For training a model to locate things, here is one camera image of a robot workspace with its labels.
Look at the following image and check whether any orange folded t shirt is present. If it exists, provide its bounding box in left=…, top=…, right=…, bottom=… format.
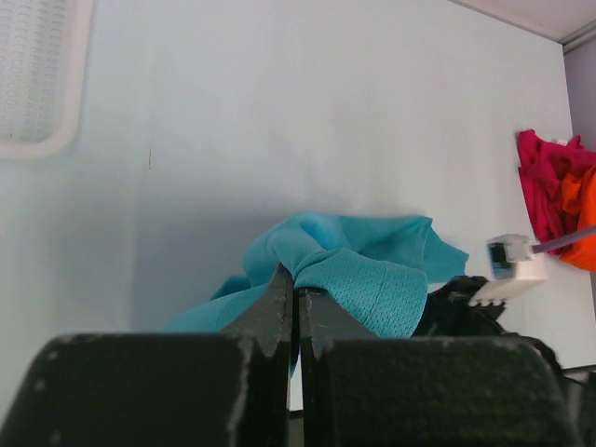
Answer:
left=560, top=166, right=595, bottom=273

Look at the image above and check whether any teal t shirt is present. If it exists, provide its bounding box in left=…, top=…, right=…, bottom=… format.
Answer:
left=166, top=212, right=468, bottom=338

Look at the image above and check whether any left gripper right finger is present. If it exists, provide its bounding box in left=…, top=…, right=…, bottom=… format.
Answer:
left=298, top=289, right=582, bottom=446

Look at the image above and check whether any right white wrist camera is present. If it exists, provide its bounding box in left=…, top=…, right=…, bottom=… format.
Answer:
left=468, top=234, right=548, bottom=306

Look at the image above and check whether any white plastic basket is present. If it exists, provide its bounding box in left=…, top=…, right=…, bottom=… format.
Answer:
left=0, top=0, right=94, bottom=161

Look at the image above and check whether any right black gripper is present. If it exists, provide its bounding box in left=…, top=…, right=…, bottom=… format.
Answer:
left=413, top=277, right=561, bottom=368

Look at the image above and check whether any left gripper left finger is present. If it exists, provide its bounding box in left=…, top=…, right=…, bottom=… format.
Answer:
left=1, top=268, right=293, bottom=446

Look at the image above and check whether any magenta folded t shirt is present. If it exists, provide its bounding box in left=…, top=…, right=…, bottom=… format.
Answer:
left=517, top=129, right=595, bottom=243

